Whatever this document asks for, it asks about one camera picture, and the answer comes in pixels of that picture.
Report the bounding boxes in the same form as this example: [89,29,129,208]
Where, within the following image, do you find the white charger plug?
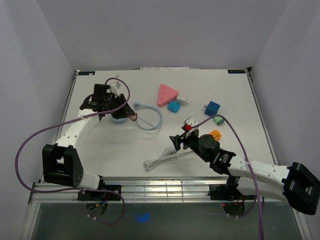
[175,95,189,107]

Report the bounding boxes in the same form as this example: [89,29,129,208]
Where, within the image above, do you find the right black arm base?
[208,184,256,201]

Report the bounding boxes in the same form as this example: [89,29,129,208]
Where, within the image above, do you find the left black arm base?
[77,184,122,202]

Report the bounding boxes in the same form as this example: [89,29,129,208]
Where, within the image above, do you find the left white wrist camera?
[109,81,121,97]

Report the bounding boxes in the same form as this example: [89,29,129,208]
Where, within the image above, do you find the green charger plug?
[213,116,225,126]

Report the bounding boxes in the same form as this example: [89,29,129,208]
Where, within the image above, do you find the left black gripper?
[104,93,135,120]

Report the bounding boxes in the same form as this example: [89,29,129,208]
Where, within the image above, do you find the rose gold charger plug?
[127,113,138,122]

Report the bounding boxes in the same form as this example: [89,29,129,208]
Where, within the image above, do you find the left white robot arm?
[42,79,137,200]

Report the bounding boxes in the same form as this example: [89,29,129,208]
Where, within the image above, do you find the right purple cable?
[186,114,266,240]

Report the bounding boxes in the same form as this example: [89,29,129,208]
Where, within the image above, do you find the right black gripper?
[169,129,210,163]

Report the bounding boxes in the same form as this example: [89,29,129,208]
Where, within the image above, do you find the dark blue cube socket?
[204,101,221,117]

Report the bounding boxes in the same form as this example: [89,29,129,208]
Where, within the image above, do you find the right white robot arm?
[170,130,320,216]

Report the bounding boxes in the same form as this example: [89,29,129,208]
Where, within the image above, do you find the blue corner label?
[77,71,96,76]
[227,69,246,74]

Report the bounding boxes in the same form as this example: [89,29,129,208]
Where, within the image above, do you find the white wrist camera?
[109,81,121,97]
[183,116,199,131]

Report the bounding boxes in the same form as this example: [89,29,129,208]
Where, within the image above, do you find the white coiled power cord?
[143,146,195,172]

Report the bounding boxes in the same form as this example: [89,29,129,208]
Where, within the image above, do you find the purple cable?
[186,114,266,240]
[14,77,131,226]

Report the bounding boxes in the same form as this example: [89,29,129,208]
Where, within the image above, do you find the light blue power cord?
[131,101,164,131]

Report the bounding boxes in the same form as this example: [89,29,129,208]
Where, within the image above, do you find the cyan blue charger plug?
[167,101,181,114]

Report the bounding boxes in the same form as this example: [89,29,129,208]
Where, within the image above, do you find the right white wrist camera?
[183,116,199,131]

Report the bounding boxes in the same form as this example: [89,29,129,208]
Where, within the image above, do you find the right blue corner label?
[227,69,246,74]

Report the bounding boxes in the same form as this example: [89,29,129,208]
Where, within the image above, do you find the left blue corner label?
[77,71,96,76]

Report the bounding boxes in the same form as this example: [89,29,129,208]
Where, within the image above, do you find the round light blue power strip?
[110,116,128,125]

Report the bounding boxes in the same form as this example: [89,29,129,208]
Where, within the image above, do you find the pink triangular power strip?
[157,84,179,108]

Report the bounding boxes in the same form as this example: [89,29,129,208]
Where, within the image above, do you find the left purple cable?
[14,77,131,226]

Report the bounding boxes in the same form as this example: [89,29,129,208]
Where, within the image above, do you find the orange power strip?
[209,129,222,141]

